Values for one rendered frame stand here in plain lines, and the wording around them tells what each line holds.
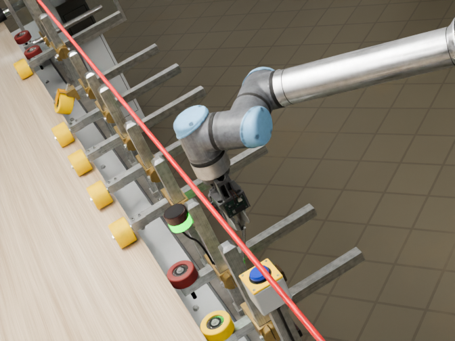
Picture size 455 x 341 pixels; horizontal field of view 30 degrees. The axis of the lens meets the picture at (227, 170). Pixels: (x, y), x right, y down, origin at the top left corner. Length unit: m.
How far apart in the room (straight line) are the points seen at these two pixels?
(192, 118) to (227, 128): 0.09
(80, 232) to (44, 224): 0.18
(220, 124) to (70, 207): 1.01
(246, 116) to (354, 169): 2.06
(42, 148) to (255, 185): 1.23
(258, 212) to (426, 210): 0.78
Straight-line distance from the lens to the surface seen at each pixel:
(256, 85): 1.99
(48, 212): 2.86
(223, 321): 2.13
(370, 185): 3.80
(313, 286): 2.19
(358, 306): 3.29
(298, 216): 2.39
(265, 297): 1.70
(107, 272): 2.47
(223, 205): 2.06
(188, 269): 2.31
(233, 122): 1.90
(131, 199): 3.22
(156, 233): 2.99
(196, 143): 1.95
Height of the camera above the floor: 2.34
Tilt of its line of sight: 33 degrees down
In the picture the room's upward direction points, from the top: 25 degrees counter-clockwise
